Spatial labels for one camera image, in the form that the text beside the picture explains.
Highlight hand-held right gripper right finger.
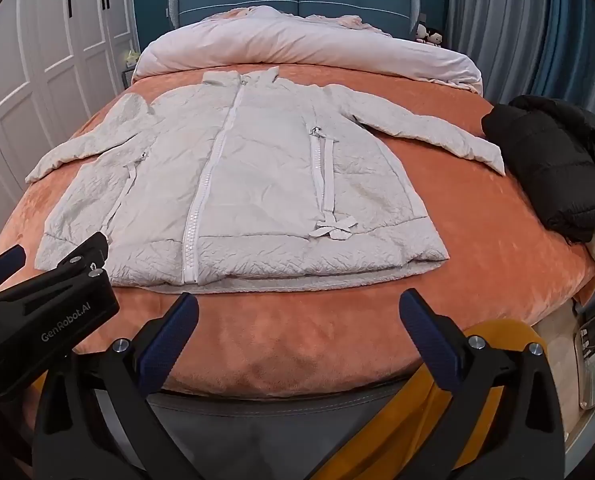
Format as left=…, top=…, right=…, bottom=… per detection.
left=399, top=288, right=566, bottom=480

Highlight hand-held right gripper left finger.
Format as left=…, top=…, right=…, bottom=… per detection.
left=32, top=292, right=201, bottom=480

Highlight black and white plush toys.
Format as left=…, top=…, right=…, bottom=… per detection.
left=415, top=22, right=446, bottom=50

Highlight person's yellow clothing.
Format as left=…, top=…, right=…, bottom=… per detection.
left=307, top=322, right=554, bottom=480

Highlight pale pink duvet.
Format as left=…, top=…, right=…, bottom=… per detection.
left=132, top=5, right=484, bottom=97

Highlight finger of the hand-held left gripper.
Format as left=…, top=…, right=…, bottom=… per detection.
left=0, top=244, right=27, bottom=311
left=40, top=232, right=110, bottom=283

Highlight orange plush blanket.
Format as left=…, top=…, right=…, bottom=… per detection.
left=0, top=62, right=595, bottom=402

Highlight grey bed base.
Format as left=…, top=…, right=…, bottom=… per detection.
left=145, top=384, right=421, bottom=480

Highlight blue curtain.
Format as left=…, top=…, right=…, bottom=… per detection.
left=547, top=0, right=595, bottom=118

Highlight white panelled wardrobe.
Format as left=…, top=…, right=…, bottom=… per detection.
left=0, top=0, right=141, bottom=221

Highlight black puffer jacket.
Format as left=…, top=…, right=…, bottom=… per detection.
left=481, top=94, right=595, bottom=247

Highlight bedside table with yellow item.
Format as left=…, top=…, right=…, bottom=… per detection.
left=121, top=49, right=141, bottom=87

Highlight grey curtain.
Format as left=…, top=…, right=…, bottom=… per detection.
left=445, top=0, right=561, bottom=93

